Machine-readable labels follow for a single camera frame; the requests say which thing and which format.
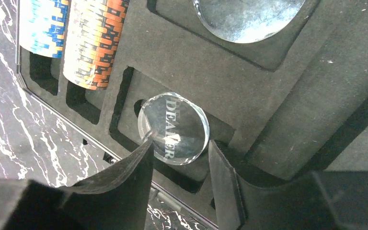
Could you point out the clear acrylic button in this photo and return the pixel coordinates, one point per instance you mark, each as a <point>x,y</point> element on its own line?
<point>246,21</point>

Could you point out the orange grey poker chip stack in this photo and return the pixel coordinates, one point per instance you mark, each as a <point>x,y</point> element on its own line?
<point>93,34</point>

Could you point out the clear dealer button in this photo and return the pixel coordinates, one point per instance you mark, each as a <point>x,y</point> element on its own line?
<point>178,128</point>

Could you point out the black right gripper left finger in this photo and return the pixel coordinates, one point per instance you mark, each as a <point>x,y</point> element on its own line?
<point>113,199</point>

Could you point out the black poker set case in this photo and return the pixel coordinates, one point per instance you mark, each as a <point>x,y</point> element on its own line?
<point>295,102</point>

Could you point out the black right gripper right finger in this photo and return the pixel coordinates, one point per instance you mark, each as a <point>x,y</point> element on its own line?
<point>316,201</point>

